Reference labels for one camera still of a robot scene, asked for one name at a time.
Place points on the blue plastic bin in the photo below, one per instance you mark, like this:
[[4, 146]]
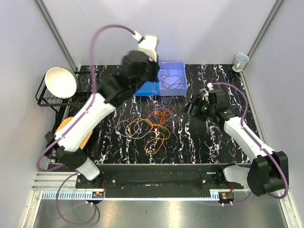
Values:
[[148, 89]]

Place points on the right aluminium frame post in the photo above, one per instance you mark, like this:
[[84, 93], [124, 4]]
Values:
[[266, 25]]

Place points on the white ceramic mug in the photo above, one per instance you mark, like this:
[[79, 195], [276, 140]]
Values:
[[240, 62]]

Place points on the aluminium frame post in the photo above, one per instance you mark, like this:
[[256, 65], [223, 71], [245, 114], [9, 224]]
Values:
[[53, 29], [266, 25]]

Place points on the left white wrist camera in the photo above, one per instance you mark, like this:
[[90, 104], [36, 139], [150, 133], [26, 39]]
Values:
[[147, 44]]

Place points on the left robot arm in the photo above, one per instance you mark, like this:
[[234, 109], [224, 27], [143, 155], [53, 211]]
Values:
[[110, 94]]

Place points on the orange perforated mat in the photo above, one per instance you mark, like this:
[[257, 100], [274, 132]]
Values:
[[65, 122]]

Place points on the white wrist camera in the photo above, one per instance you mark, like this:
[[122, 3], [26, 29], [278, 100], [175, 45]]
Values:
[[147, 44], [206, 95]]

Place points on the left aluminium frame post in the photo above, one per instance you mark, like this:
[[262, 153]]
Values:
[[53, 29]]

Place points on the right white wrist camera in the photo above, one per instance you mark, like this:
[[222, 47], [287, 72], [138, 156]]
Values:
[[206, 95]]

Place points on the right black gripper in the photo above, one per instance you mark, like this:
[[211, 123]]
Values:
[[196, 100]]

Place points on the white bowl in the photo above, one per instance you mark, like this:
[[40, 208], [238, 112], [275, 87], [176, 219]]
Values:
[[61, 82]]

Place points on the lavender plastic bin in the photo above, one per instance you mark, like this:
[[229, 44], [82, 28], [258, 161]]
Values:
[[172, 79]]

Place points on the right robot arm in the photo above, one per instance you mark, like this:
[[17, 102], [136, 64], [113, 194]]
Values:
[[268, 171]]

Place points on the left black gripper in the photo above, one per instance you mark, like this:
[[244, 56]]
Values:
[[155, 66]]

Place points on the black wire dish rack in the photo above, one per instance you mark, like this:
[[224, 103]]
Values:
[[64, 108]]

